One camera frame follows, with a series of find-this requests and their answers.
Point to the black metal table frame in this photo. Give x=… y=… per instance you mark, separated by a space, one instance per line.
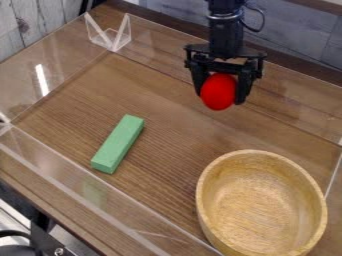
x=41 y=245

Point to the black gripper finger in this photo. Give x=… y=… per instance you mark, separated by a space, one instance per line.
x=200 y=73
x=246 y=78

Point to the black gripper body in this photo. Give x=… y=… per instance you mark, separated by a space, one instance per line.
x=246 y=58

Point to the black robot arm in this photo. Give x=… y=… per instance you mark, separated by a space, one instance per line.
x=230 y=17

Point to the wooden bowl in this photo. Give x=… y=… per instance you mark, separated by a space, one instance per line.
x=261 y=206

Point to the green rectangular block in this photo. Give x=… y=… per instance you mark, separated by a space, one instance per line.
x=118 y=143

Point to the red strawberry toy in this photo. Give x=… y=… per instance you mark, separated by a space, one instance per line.
x=218 y=91

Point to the clear acrylic enclosure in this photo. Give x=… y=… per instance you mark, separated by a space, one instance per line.
x=111 y=65

